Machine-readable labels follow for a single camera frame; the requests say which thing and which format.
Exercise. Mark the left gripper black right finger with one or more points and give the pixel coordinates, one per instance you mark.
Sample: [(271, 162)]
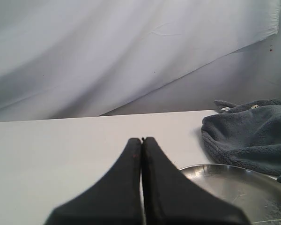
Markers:
[(172, 199)]

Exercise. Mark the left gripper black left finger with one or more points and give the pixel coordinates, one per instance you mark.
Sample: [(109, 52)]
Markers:
[(113, 200)]

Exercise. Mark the grey fleece towel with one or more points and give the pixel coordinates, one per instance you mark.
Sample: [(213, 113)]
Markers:
[(247, 135)]

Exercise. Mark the round stainless steel plate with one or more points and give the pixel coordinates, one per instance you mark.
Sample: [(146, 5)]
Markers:
[(256, 194)]

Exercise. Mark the white backdrop cloth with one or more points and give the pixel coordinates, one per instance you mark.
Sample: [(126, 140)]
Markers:
[(81, 58)]

